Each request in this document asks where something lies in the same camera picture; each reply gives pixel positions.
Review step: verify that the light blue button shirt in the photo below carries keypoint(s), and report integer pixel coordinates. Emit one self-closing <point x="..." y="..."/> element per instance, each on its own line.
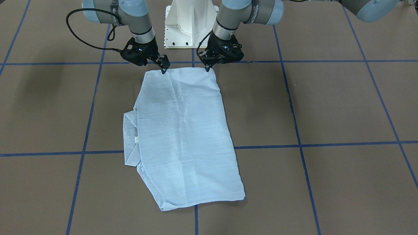
<point x="178" y="139"/>

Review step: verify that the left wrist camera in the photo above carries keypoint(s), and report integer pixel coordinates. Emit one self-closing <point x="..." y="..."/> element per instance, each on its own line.
<point x="208" y="57"/>

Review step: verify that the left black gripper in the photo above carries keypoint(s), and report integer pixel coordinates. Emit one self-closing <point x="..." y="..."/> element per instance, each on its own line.
<point x="214" y="47"/>

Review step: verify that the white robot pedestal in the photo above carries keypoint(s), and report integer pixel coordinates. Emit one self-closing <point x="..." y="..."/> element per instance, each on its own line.
<point x="187" y="22"/>

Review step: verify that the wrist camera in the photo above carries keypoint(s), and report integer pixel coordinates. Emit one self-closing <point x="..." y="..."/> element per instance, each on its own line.
<point x="208" y="57"/>
<point x="129" y="53"/>

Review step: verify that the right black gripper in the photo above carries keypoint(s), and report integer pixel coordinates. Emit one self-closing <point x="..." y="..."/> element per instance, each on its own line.
<point x="152" y="51"/>

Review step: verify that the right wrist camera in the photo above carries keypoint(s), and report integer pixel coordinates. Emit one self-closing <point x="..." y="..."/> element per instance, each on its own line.
<point x="129" y="53"/>

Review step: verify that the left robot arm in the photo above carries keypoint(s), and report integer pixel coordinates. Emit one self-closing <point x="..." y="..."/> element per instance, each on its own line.
<point x="232" y="13"/>

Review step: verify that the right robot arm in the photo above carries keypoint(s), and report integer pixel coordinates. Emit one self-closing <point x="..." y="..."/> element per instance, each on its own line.
<point x="134" y="14"/>

